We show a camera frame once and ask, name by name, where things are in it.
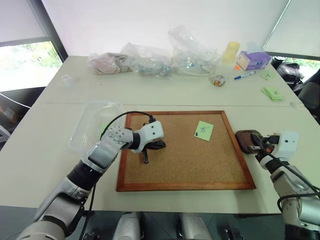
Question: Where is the plain green sticky note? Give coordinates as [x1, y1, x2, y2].
[99, 123, 111, 136]

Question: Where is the clear bag with grey contents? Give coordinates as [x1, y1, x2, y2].
[119, 42, 174, 80]

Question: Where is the blue whiteboard marker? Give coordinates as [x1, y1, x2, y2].
[233, 70, 257, 81]

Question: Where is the purple tissue box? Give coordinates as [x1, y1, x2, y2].
[236, 41, 272, 72]

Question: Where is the single green note with scribble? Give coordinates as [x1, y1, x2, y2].
[259, 71, 276, 82]

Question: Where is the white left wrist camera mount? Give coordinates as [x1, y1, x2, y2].
[130, 120, 165, 154]

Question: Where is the black window frame post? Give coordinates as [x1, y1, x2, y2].
[28, 0, 70, 64]

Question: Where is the black backpack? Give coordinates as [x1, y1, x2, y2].
[271, 56, 305, 86]

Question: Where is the wood-framed cork board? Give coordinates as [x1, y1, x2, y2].
[116, 110, 257, 193]

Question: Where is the clear bag with pink contents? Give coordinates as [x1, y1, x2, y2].
[87, 51, 133, 75]

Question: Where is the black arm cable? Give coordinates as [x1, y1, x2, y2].
[99, 111, 156, 141]
[259, 139, 320, 213]

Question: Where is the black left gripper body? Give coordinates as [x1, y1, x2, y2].
[144, 141, 160, 153]

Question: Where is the clear jar of coloured pushpins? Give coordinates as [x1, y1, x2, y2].
[209, 73, 228, 88]

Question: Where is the tall crumpled clear plastic bag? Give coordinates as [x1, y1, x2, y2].
[167, 24, 221, 76]

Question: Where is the black office chair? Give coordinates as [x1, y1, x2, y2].
[292, 73, 320, 115]

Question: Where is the stack of green sticky notes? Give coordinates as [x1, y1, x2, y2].
[261, 86, 285, 102]

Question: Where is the green sticky note with writing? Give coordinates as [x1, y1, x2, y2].
[193, 120, 215, 143]

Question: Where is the silver rounded robot leg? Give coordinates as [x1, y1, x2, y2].
[114, 211, 142, 240]
[178, 212, 213, 240]

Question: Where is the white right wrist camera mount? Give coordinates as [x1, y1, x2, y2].
[273, 129, 300, 160]

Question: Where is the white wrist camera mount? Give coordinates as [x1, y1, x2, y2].
[130, 120, 165, 154]
[273, 129, 300, 160]

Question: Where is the small clear plastic cup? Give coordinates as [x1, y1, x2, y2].
[61, 74, 74, 88]

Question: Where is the yellow plastic cup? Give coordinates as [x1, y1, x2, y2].
[221, 41, 241, 66]

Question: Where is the white window blind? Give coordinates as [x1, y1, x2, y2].
[0, 0, 49, 47]

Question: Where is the brown tray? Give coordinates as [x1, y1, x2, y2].
[234, 129, 265, 154]

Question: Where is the clear plastic box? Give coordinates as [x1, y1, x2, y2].
[68, 100, 125, 156]

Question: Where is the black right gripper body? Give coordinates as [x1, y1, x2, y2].
[255, 134, 279, 161]

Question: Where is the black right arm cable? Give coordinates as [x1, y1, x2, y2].
[259, 139, 320, 213]

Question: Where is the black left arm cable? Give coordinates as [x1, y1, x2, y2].
[99, 111, 156, 141]

